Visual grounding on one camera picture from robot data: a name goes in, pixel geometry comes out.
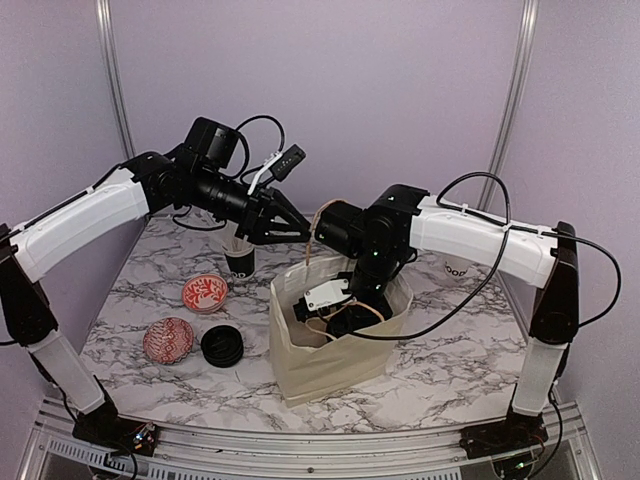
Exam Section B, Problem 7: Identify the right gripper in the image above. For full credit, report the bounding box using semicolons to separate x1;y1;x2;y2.
337;244;402;351

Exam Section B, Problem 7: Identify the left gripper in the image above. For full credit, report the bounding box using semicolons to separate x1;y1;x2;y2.
191;165;312;243

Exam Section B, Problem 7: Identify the cream paper bag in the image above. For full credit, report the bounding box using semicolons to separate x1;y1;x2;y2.
269;251;413;407

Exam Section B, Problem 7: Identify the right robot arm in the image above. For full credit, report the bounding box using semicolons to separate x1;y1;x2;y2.
313;184;579;448

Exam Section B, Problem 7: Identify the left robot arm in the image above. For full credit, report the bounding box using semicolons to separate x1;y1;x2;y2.
1;117;310;445

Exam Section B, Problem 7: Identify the black cup with straws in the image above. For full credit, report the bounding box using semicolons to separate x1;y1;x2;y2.
222;236;256;281

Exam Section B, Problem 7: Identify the red floral bowl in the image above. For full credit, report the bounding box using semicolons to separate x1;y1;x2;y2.
181;274;229;314

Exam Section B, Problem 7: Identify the stack of white cups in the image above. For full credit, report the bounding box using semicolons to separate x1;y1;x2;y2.
444;255;472;279

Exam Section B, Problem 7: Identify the stack of black lids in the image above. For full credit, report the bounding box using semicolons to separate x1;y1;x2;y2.
200;325;244;368

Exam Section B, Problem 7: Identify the red patterned bowl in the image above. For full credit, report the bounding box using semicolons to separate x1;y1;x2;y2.
143;317;195;365

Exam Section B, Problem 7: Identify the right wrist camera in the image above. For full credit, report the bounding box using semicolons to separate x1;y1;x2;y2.
293;278;351;323

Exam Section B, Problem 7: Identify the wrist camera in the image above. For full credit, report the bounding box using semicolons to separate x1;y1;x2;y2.
248;144;306;195
293;278;351;323

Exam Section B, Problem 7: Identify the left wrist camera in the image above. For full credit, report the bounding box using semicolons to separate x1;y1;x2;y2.
248;144;306;195

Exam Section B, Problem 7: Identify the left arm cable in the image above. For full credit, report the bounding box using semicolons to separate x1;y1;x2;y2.
234;114;286;186

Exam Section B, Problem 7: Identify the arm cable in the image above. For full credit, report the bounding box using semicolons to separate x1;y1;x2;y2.
234;114;286;186
379;172;624;341

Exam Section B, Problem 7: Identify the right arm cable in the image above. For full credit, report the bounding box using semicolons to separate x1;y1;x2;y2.
379;172;624;341

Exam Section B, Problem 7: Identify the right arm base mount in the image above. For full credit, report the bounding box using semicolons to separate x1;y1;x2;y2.
459;408;549;459

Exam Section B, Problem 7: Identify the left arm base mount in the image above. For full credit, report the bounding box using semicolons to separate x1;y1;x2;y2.
72;384;159;457

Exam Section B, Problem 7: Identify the left aluminium post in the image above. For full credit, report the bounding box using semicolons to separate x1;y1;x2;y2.
95;0;136;159

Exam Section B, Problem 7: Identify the aluminium post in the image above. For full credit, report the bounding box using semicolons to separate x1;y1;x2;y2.
95;0;136;159
477;0;541;214

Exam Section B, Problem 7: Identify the aluminium front rail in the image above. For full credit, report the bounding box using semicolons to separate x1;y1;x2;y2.
19;397;601;480

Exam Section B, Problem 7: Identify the right aluminium post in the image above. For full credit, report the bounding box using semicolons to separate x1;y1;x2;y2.
477;0;541;214

